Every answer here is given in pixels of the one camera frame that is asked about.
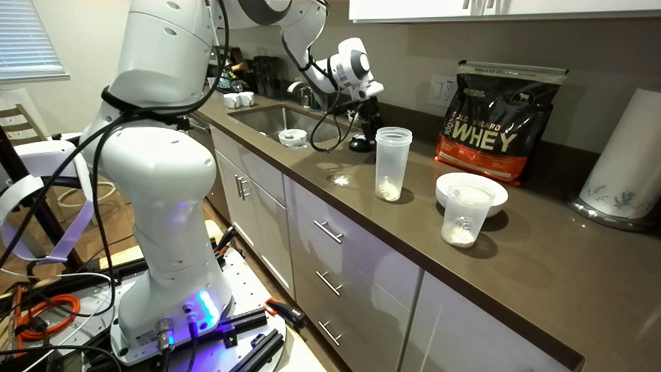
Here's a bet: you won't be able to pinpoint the stainless steel sink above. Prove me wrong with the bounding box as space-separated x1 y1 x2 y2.
232 106 348 148

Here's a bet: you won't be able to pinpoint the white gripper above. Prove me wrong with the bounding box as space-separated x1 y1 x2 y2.
304 37 384 147

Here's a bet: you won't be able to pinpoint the white bowl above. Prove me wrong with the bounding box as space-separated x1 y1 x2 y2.
436 172 509 216

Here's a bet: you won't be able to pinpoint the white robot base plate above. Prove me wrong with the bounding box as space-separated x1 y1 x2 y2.
55 247 326 372

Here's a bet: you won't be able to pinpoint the white upper cabinets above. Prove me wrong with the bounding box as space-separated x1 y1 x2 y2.
348 0 661 23

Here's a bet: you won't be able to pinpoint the clear shaker bottle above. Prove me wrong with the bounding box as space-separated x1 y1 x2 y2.
439 183 492 249
375 126 414 202

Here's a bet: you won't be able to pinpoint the white cups on counter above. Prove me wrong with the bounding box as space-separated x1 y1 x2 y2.
223 91 253 109

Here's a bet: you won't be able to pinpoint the chrome faucet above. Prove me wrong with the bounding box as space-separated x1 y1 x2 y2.
286 81 322 109

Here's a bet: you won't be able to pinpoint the black coffee maker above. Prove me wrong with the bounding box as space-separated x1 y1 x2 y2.
251 55 285 99

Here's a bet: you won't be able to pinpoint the left clear shaker bottle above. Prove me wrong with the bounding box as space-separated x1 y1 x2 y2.
375 126 414 202

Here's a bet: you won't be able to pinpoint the orange cable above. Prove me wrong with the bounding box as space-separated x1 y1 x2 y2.
13 292 82 346

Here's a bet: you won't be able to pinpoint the right clear shaker bottle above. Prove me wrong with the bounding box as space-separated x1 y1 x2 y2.
439 183 492 249

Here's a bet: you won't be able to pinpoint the white paper towel roll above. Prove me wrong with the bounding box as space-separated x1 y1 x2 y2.
571 89 661 230

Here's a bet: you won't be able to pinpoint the white lower cabinet drawers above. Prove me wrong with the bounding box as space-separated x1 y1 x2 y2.
213 130 567 372

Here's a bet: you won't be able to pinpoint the black bottle lid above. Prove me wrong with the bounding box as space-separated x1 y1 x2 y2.
348 136 374 153

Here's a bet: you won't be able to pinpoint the white container in sink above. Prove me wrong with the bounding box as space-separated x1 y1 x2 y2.
278 127 307 148

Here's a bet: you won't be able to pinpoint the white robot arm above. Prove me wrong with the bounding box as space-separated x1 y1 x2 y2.
85 0 384 357

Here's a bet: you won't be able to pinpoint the black whey protein bag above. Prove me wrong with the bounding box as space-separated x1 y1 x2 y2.
433 59 567 183

